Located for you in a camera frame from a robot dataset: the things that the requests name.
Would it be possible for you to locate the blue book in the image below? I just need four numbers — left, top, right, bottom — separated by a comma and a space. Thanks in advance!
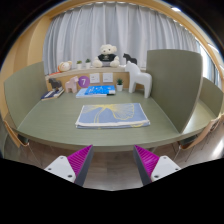
76, 85, 116, 98

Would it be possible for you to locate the right green desk divider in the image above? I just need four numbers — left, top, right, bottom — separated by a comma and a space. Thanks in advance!
146, 49, 203, 133

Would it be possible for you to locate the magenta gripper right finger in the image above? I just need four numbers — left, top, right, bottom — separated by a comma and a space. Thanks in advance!
132, 144, 182, 187

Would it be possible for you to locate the white wall socket right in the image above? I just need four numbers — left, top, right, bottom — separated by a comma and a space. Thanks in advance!
103, 73, 113, 83

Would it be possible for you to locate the wooden chair left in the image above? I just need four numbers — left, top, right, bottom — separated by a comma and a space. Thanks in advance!
2, 119, 43, 164

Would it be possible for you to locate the purple round number sign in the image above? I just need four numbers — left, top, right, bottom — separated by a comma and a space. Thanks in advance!
78, 76, 90, 88

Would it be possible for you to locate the grey white curtain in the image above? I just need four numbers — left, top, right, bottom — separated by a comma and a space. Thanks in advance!
43, 2, 198, 74

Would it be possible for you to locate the far right green divider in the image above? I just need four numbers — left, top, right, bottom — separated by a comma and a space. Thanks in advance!
200, 78, 224, 116

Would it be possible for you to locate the blue towel with yellow leaf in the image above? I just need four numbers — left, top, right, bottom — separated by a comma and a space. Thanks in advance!
75, 103, 150, 129

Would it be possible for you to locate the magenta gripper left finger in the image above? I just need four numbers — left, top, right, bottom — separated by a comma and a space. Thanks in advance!
43, 144, 95, 187

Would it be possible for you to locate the white wooden horse figure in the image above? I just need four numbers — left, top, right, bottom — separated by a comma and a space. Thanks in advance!
125, 61, 152, 98

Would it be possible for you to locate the left green desk divider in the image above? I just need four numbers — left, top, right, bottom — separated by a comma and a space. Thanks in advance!
4, 62, 47, 127

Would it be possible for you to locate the dark small horse figure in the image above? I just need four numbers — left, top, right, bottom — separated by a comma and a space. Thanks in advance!
48, 78, 62, 89

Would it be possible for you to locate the orange plush toy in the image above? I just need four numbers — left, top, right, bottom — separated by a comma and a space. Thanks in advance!
58, 61, 72, 72

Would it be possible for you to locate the potted plant on shelf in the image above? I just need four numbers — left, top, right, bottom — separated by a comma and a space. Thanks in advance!
76, 60, 82, 70
85, 59, 91, 69

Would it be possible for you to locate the white wall socket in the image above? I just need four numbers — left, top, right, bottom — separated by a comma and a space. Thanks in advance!
90, 73, 100, 84
103, 73, 113, 83

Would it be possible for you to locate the green desk divider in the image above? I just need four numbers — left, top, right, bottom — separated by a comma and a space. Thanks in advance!
4, 62, 47, 127
146, 49, 203, 133

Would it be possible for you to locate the potted plant on shelf left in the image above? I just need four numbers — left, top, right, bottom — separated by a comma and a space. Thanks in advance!
76, 60, 82, 70

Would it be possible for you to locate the white wall socket left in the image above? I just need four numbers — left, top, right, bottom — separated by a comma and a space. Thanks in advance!
90, 73, 100, 84

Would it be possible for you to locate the small potted plant white pot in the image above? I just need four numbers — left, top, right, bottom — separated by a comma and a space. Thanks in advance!
116, 78, 123, 92

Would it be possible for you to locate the small black horse figure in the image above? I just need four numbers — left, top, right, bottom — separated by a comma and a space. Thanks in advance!
123, 53, 137, 65

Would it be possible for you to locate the potted plant on shelf right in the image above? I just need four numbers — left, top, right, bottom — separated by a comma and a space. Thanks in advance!
85, 59, 91, 69

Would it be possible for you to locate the white teddy bear dark shirt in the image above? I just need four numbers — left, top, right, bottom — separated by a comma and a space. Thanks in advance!
93, 44, 120, 68

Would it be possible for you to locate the pink horse figure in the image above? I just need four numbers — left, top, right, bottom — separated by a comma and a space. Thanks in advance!
65, 76, 79, 93

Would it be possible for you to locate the dark books stack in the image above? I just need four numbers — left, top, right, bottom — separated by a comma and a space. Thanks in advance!
41, 88, 64, 100

